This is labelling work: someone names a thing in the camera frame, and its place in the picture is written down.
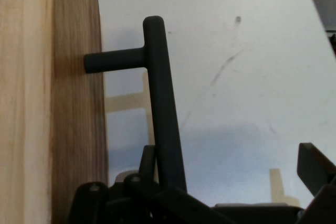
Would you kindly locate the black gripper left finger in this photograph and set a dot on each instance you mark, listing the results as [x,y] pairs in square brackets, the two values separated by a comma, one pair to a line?
[141,203]

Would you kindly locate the black table edge clip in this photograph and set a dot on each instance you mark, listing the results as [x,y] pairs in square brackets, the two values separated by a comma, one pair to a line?
[333,41]

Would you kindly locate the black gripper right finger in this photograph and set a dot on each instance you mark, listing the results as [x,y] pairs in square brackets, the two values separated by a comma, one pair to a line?
[320,182]

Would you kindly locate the beige tape strip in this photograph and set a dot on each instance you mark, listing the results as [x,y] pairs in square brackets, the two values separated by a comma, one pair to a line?
[123,103]
[278,184]

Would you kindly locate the brown wooden drawer cabinet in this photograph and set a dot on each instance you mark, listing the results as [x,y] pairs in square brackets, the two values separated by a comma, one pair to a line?
[26,103]

